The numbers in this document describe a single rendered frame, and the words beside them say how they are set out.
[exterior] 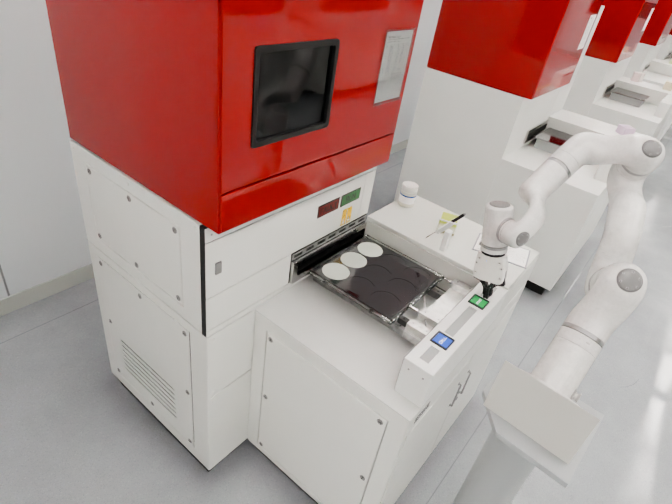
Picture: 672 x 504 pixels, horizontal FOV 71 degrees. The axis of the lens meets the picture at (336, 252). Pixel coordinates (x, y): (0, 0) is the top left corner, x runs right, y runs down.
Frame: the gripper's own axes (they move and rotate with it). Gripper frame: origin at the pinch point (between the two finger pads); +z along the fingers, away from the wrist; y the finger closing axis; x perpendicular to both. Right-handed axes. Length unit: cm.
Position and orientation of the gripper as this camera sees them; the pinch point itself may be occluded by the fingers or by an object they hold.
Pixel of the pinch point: (487, 291)
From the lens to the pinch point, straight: 169.2
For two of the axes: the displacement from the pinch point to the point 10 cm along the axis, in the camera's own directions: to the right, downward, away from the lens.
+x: 6.2, -3.7, 6.9
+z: 0.2, 8.9, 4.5
